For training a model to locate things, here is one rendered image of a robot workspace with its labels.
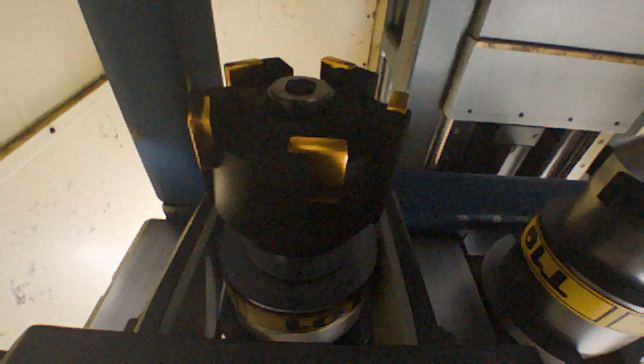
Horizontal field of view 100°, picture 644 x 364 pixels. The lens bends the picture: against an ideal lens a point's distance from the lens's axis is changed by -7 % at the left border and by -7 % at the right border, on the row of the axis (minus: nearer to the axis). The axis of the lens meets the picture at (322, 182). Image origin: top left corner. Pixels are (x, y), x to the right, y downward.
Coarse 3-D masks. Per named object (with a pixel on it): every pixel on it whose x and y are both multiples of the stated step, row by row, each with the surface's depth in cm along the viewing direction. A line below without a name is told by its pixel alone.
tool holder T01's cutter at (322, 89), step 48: (192, 96) 6; (240, 96) 6; (288, 96) 6; (336, 96) 6; (240, 144) 5; (288, 144) 5; (336, 144) 5; (384, 144) 5; (240, 192) 6; (288, 192) 5; (336, 192) 5; (384, 192) 6; (288, 240) 6; (336, 240) 6
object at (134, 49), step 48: (96, 0) 8; (144, 0) 8; (192, 0) 9; (96, 48) 9; (144, 48) 9; (192, 48) 10; (144, 96) 10; (144, 144) 11; (192, 144) 11; (192, 192) 13
